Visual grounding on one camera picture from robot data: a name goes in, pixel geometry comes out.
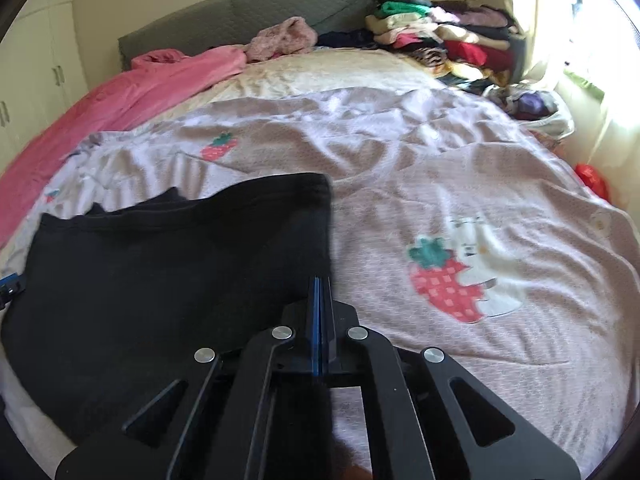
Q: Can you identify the green cloth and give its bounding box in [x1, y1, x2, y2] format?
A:
[564, 71, 606, 96]

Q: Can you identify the grey quilted headboard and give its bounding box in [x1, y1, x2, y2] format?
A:
[118, 0, 379, 70]

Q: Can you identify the white bag of clothes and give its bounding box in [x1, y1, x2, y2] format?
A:
[482, 82, 576, 138]

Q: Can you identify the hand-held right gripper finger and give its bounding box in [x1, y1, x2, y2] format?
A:
[320, 276, 583, 480]
[55, 276, 321, 480]

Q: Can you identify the strawberry print lilac blanket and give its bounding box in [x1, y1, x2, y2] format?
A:
[0, 85, 640, 476]

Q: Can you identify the cream curtain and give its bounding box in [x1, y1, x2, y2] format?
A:
[502, 0, 640, 171]

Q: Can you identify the black printed t-shirt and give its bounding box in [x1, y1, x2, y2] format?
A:
[0, 172, 335, 448]

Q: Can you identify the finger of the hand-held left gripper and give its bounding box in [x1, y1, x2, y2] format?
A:
[0, 272, 26, 311]

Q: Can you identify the pink fluffy garment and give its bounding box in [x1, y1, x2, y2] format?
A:
[246, 16, 319, 63]

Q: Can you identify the pink blanket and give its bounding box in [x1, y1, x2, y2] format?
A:
[0, 47, 248, 248]

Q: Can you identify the red bag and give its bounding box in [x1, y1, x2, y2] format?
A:
[574, 162, 611, 203]

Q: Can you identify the pile of folded clothes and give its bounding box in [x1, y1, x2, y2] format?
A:
[365, 0, 526, 96]

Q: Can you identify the navy garment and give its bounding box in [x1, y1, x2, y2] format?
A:
[317, 27, 377, 51]

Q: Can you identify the white wardrobe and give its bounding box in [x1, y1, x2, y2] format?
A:
[0, 0, 90, 161]

